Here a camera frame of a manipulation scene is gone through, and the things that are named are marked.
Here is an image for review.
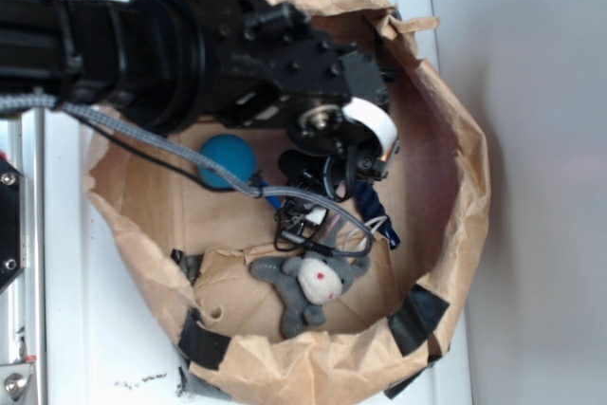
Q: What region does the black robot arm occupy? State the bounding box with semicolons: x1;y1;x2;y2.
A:
1;0;398;180

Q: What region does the grey plush bunny toy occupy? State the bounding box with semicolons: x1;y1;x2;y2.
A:
250;252;371;339

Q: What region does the aluminium extrusion rail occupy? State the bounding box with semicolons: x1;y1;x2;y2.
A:
1;109;46;404

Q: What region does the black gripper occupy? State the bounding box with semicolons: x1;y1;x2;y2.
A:
208;1;397;177

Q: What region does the black cable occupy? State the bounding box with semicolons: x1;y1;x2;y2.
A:
75;113;257;195

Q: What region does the brown paper bag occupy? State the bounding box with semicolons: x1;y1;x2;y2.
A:
83;0;491;405

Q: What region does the dark blue rope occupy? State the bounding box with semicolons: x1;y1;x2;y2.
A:
353;180;402;251

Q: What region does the grey braided cable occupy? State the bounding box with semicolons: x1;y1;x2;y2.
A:
0;94;375;258

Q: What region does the blue ball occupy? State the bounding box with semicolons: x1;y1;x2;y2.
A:
199;135;256;181

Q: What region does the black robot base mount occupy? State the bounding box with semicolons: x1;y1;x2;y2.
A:
0;156;24;293

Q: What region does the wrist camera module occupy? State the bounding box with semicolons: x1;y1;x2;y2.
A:
274;148;360;251

